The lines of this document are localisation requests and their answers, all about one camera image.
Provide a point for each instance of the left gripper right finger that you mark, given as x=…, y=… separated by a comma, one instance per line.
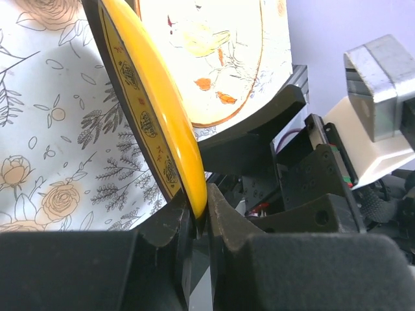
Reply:
x=255, y=270

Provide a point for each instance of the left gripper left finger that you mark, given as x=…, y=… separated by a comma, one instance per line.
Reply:
x=146, y=268

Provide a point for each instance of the yellow black patterned plate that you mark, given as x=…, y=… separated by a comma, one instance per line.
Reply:
x=150, y=101

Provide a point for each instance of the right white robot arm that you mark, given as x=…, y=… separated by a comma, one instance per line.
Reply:
x=374, y=121

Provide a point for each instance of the floral table cloth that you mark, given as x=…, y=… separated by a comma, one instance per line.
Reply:
x=69, y=159

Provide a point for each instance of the cream plate with bird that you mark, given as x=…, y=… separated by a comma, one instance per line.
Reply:
x=213, y=50

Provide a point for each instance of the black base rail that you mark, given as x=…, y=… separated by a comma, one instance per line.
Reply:
x=303, y=186

